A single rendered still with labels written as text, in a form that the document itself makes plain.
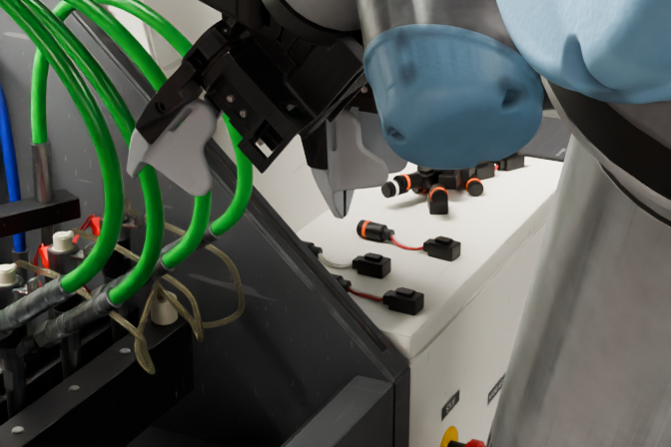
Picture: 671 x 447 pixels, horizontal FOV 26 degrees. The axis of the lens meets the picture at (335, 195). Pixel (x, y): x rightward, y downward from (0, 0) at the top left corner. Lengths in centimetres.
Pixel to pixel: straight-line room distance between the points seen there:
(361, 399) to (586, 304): 98
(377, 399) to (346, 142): 37
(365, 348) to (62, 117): 38
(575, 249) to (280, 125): 47
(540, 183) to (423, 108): 116
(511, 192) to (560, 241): 137
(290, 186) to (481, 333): 27
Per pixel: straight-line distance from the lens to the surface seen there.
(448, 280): 152
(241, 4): 83
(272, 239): 139
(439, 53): 64
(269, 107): 83
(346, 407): 134
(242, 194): 128
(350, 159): 106
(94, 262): 108
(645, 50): 27
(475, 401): 163
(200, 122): 88
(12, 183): 148
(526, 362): 43
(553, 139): 194
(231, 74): 84
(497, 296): 163
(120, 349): 139
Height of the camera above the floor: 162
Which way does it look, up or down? 21 degrees down
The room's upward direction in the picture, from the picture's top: straight up
